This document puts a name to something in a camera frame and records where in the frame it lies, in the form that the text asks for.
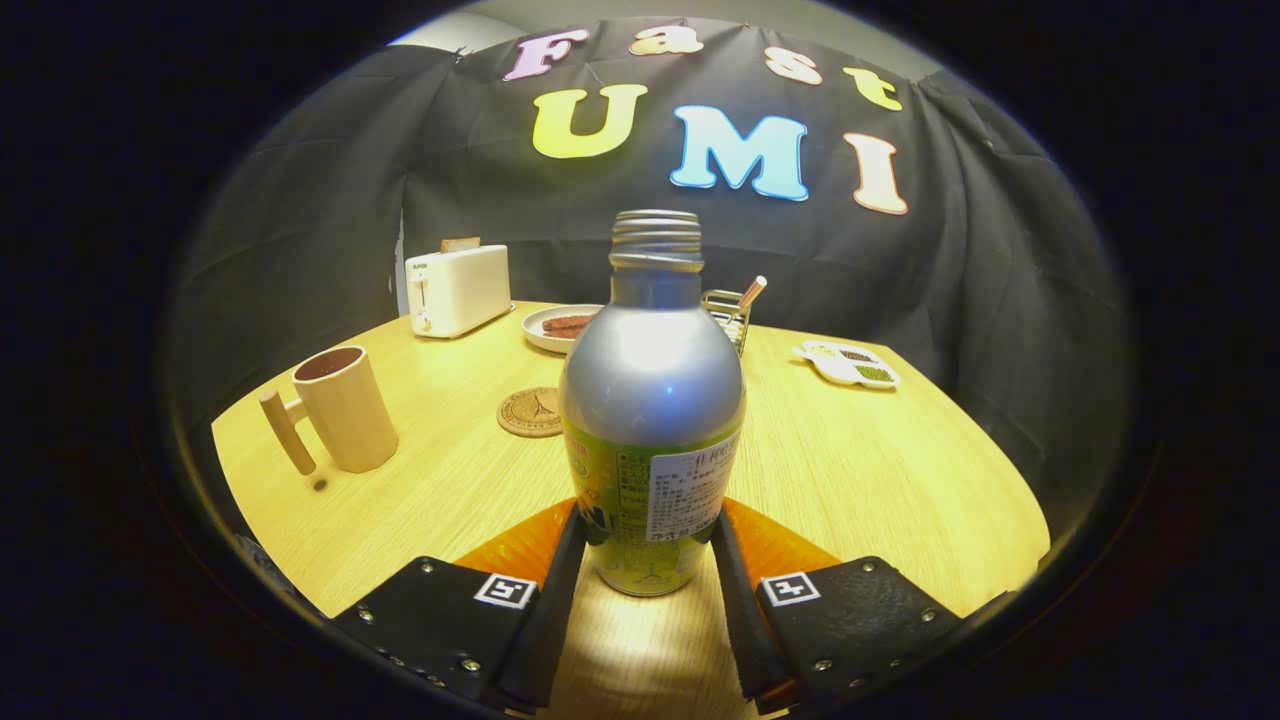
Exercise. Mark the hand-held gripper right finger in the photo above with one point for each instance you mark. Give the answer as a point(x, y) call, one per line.
point(740, 620)

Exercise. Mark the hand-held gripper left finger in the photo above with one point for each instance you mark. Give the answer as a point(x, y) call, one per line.
point(555, 620)

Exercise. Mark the round cork coaster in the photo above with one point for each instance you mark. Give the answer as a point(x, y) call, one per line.
point(525, 412)

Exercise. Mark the silver juice bottle green label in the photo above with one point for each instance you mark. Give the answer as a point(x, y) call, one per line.
point(650, 380)

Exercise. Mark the wooden table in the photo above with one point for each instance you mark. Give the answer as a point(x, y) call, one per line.
point(850, 470)

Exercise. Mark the white divided condiment dish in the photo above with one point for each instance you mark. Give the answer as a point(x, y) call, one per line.
point(822, 366)

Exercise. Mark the brown meat piece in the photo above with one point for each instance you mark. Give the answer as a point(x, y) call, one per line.
point(568, 321)
point(566, 332)

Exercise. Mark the white round plate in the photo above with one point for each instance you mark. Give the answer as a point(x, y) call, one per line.
point(535, 330)

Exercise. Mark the wooden stick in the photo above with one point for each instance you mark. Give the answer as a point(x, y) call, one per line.
point(752, 292)

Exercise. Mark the white toaster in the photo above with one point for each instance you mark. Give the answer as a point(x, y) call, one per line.
point(460, 290)

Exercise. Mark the toast slice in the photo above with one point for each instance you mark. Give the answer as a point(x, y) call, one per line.
point(460, 244)

